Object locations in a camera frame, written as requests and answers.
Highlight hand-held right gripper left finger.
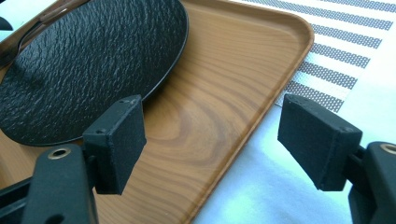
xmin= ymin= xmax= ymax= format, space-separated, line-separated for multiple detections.
xmin=82 ymin=94 xmax=148 ymax=196

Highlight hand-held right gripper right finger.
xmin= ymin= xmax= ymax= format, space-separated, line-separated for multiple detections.
xmin=277 ymin=92 xmax=364 ymax=192

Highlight dark grey round plate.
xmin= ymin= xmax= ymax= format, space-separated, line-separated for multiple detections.
xmin=0 ymin=0 xmax=190 ymax=147

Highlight brown wooden tray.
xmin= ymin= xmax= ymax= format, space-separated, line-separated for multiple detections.
xmin=0 ymin=0 xmax=316 ymax=224

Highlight striped placemat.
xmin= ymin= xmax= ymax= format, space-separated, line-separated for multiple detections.
xmin=242 ymin=0 xmax=396 ymax=114

